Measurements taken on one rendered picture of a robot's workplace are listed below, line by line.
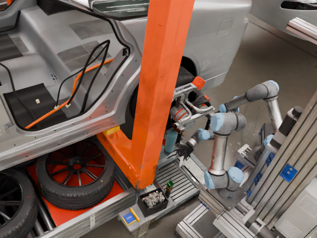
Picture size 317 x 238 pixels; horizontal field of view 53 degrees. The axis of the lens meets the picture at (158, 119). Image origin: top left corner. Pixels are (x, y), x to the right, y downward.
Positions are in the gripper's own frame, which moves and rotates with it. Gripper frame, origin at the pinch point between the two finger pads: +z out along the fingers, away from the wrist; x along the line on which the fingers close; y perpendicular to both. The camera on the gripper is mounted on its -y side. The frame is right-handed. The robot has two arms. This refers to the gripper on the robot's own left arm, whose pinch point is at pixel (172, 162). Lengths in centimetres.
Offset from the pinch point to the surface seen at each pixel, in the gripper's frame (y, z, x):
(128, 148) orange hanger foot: -17.6, 14.6, 27.8
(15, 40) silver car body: -82, 4, 201
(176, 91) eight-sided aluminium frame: -19, -47, 30
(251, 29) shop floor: 184, -334, 229
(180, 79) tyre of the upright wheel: -24, -56, 32
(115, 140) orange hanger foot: -12, 14, 54
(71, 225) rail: -3, 85, 31
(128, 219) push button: 12, 53, 6
